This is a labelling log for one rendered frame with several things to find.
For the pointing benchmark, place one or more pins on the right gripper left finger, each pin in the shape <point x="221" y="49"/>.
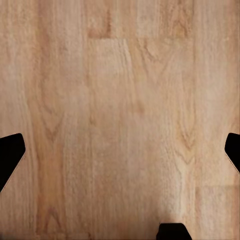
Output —
<point x="12" y="148"/>

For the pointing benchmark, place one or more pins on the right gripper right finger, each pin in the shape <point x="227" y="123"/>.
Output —
<point x="232" y="149"/>

